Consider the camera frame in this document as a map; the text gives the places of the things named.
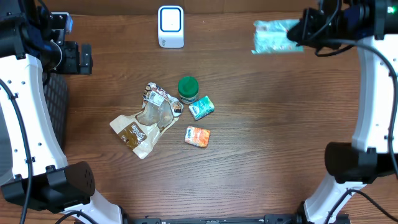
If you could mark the large teal wipes pack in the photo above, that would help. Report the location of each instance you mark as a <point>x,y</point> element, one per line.
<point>270,37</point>

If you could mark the white barcode scanner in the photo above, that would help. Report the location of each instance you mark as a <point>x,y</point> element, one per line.
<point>171,27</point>

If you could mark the green lidded jar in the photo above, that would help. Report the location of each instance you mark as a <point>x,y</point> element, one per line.
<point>188,89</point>

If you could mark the grey plastic basket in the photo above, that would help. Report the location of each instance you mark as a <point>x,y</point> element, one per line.
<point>57,100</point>

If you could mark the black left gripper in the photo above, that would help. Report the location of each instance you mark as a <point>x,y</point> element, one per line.
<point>74,65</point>

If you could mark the brown white snack bag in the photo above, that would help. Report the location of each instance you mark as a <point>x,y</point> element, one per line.
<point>141,131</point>

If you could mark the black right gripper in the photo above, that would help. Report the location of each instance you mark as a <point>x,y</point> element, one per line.
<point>301,35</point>

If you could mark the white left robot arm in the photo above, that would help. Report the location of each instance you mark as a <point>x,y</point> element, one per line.
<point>33,47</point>

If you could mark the orange tissue pack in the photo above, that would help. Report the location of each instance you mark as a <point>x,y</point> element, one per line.
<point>197,136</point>

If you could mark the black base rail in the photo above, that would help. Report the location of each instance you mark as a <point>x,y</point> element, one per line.
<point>267,219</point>

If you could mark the teal tissue pack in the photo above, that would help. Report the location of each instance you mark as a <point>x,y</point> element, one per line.
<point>201,108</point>

